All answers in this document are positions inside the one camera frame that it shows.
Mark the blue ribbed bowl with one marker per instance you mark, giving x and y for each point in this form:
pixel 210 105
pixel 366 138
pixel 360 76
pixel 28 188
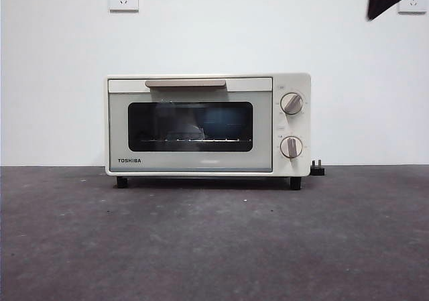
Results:
pixel 218 121

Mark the round oven knob slanted pointer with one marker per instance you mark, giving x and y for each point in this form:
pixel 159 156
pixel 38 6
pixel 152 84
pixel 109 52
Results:
pixel 291 103

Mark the white Toshiba toaster oven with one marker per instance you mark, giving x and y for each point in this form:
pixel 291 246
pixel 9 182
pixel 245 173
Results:
pixel 291 126

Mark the round oven knob upright pointer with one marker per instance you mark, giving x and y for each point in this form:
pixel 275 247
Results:
pixel 291 147

